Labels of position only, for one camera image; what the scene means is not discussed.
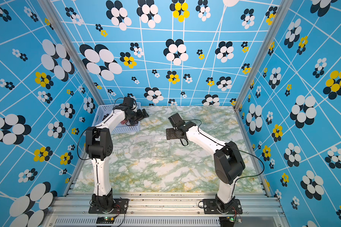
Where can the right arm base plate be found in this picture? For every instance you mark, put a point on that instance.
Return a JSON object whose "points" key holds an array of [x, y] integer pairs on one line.
{"points": [[215, 206]]}

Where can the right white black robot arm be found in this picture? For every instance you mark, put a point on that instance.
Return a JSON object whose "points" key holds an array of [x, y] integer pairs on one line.
{"points": [[228, 162]]}

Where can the aluminium front rail frame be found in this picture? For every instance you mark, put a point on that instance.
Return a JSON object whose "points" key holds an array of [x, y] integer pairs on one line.
{"points": [[167, 210]]}

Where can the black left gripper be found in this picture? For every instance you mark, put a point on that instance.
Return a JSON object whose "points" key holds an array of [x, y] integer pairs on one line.
{"points": [[140, 116]]}

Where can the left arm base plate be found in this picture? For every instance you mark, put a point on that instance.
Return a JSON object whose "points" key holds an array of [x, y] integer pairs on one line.
{"points": [[112, 206]]}

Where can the left green circuit board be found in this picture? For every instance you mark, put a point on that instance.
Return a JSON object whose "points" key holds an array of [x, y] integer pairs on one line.
{"points": [[105, 221]]}

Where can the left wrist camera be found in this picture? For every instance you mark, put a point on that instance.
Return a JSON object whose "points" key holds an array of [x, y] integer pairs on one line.
{"points": [[129, 102]]}

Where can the right green circuit board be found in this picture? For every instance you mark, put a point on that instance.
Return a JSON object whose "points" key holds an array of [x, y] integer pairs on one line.
{"points": [[227, 221]]}

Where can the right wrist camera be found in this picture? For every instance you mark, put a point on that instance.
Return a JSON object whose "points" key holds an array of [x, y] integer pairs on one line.
{"points": [[176, 121]]}

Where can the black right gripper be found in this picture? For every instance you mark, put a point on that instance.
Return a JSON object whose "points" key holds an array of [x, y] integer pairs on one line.
{"points": [[171, 135]]}

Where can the green circuit board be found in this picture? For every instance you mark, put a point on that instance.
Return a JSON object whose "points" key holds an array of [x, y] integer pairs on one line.
{"points": [[105, 221], [227, 221]]}

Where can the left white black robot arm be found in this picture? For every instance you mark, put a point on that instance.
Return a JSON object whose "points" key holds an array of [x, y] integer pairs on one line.
{"points": [[99, 147]]}

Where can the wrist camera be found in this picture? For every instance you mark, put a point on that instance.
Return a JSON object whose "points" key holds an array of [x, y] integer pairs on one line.
{"points": [[129, 102], [176, 121]]}

